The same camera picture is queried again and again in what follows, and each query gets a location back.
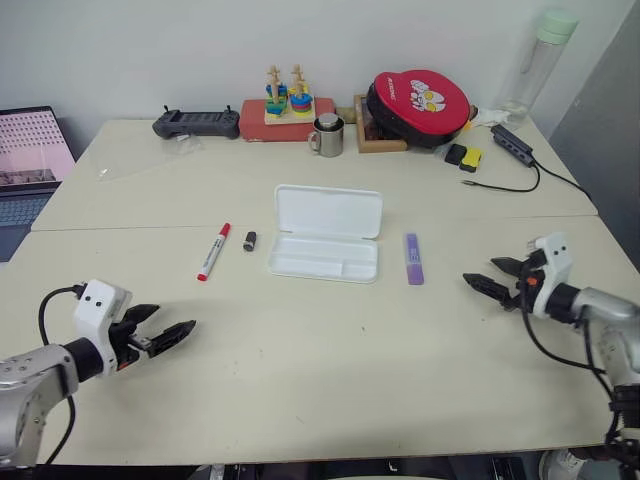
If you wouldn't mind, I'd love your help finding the white shoe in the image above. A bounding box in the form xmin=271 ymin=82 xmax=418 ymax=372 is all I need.
xmin=538 ymin=448 xmax=589 ymax=480

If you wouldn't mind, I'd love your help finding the white crumpled tissue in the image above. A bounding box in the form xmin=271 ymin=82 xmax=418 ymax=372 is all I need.
xmin=468 ymin=106 xmax=512 ymax=130

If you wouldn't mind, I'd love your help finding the transparent plastic bag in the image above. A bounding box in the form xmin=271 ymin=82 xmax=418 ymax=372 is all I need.
xmin=96 ymin=133 xmax=207 ymax=182

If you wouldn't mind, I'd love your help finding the black remote controller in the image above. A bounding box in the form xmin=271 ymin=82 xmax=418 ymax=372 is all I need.
xmin=151 ymin=104 xmax=242 ymax=142

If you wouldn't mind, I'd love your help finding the wooden frame tray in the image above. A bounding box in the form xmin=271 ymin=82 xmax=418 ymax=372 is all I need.
xmin=352 ymin=93 xmax=409 ymax=155

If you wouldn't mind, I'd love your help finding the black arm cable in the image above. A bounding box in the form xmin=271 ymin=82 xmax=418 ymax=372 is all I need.
xmin=38 ymin=283 xmax=84 ymax=466
xmin=518 ymin=298 xmax=624 ymax=451

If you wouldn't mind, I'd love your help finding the stainless steel mug with lid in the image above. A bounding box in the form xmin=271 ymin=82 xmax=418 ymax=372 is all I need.
xmin=306 ymin=113 xmax=346 ymax=159

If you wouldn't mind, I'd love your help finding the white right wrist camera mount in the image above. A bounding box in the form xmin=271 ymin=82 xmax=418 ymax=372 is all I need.
xmin=524 ymin=231 xmax=572 ymax=319

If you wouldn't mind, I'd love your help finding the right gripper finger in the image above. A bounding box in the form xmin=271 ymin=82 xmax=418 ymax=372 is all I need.
xmin=462 ymin=272 xmax=521 ymax=307
xmin=490 ymin=256 xmax=527 ymax=276

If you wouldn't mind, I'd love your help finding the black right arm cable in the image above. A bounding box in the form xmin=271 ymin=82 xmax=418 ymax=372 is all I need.
xmin=518 ymin=298 xmax=624 ymax=451

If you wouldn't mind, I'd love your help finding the clear bottle with green lid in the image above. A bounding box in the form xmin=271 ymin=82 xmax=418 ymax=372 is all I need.
xmin=493 ymin=8 xmax=581 ymax=121

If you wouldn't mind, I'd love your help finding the purple capped plastic tube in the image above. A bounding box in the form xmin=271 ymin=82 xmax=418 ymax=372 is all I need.
xmin=403 ymin=232 xmax=427 ymax=287

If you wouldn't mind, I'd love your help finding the white open pencil case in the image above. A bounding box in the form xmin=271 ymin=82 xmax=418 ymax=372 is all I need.
xmin=268 ymin=184 xmax=385 ymax=286

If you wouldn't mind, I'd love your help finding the black usb hub with cable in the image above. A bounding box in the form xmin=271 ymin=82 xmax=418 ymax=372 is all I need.
xmin=461 ymin=123 xmax=597 ymax=202

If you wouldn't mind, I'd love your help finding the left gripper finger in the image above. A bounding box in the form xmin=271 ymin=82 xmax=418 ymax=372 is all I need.
xmin=148 ymin=319 xmax=198 ymax=358
xmin=124 ymin=302 xmax=162 ymax=327

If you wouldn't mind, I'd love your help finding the small yellow black block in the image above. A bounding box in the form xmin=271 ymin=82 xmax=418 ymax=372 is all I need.
xmin=458 ymin=146 xmax=484 ymax=174

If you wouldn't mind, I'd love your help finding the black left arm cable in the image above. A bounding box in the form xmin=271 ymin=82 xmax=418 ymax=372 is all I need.
xmin=38 ymin=283 xmax=84 ymax=466

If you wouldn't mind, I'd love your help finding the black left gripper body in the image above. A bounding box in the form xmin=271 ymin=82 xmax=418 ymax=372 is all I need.
xmin=107 ymin=321 xmax=152 ymax=374

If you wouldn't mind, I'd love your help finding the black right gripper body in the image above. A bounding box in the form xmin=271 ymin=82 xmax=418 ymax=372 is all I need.
xmin=501 ymin=249 xmax=547 ymax=314

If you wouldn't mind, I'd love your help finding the red rectangular box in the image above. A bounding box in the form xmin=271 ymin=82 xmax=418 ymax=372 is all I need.
xmin=239 ymin=96 xmax=338 ymax=144

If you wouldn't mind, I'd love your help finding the red white marker pen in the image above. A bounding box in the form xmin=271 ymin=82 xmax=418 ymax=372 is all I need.
xmin=195 ymin=222 xmax=233 ymax=283

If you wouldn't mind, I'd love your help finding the open laptop computer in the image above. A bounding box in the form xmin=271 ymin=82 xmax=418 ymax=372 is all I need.
xmin=0 ymin=105 xmax=78 ymax=264

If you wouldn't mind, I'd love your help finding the wooden colourful stacking toy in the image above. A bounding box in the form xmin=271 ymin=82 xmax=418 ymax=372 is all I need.
xmin=263 ymin=63 xmax=316 ymax=128

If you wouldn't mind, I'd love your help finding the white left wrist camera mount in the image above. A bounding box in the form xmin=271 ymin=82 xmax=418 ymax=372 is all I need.
xmin=72 ymin=279 xmax=134 ymax=376

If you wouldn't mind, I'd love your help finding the red black paddle case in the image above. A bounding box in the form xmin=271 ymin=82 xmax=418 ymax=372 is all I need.
xmin=365 ymin=70 xmax=473 ymax=151

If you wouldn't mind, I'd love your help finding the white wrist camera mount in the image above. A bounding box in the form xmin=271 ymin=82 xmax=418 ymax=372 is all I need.
xmin=72 ymin=279 xmax=134 ymax=376
xmin=524 ymin=231 xmax=572 ymax=319

